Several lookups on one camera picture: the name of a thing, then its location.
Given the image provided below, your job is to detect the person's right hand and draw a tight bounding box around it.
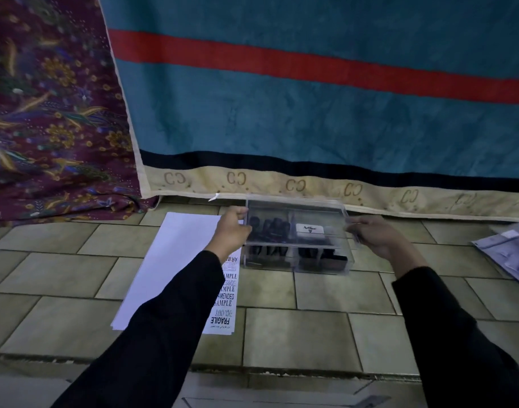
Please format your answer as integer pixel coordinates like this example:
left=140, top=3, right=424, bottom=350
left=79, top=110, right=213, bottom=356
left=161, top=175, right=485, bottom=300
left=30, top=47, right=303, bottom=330
left=346, top=215, right=414, bottom=262

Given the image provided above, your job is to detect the person's left hand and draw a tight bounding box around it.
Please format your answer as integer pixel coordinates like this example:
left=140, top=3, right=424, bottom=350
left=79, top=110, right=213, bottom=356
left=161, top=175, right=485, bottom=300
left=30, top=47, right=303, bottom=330
left=204, top=205, right=253, bottom=264

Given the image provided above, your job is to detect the clear plastic box lid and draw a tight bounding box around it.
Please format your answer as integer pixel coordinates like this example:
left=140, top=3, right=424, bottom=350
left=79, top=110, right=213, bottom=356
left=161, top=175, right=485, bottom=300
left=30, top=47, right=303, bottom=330
left=245, top=199, right=350, bottom=248

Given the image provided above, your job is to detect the person's left forearm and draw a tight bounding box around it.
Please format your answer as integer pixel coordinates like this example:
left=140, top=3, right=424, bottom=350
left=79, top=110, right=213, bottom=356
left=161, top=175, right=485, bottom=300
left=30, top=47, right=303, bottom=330
left=51, top=249, right=243, bottom=408

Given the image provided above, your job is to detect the person's right forearm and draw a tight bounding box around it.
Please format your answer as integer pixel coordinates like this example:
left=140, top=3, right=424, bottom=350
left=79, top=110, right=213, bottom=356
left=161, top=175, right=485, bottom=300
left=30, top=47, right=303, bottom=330
left=386, top=245, right=519, bottom=408

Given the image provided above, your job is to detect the group of black stamps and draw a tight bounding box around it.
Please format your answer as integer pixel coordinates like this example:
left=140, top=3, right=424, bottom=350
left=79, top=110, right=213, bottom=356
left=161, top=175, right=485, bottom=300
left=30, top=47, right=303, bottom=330
left=248, top=216, right=349, bottom=265

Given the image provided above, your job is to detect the clear plastic compartment box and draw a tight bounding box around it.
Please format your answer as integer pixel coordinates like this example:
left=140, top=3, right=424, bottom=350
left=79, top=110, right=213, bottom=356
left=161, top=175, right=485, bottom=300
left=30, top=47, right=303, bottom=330
left=242, top=240, right=355, bottom=276

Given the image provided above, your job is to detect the white paper sheet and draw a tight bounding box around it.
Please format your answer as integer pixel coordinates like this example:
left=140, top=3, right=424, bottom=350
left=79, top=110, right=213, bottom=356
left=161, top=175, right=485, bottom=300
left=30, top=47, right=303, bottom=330
left=111, top=212, right=245, bottom=332

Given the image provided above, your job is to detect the white printed label sheet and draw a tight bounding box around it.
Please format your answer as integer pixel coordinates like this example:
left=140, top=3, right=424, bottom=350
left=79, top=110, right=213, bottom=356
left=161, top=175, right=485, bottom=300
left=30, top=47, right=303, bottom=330
left=202, top=246, right=242, bottom=335

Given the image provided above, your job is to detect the teal blanket with red stripe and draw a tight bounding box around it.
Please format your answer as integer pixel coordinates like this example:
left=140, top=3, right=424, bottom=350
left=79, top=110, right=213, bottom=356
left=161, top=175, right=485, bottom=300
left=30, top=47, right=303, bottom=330
left=97, top=0, right=519, bottom=222

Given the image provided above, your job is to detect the purple floral cloth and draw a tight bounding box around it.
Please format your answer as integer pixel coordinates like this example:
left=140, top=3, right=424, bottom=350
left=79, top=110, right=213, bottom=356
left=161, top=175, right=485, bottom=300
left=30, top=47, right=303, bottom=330
left=0, top=0, right=159, bottom=228

